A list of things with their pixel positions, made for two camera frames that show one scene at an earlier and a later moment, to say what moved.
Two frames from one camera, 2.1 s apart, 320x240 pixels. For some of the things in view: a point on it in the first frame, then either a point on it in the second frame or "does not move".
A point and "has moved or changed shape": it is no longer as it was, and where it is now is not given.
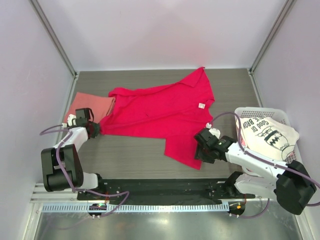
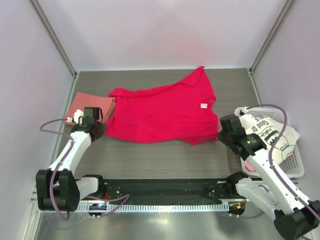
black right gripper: (198, 154) to (221, 137)
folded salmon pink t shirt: (100, 106) does not move
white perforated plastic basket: (240, 113) does not move
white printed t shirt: (267, 137) does not move
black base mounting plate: (164, 191) does not move
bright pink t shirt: (178, 113) has moved or changed shape
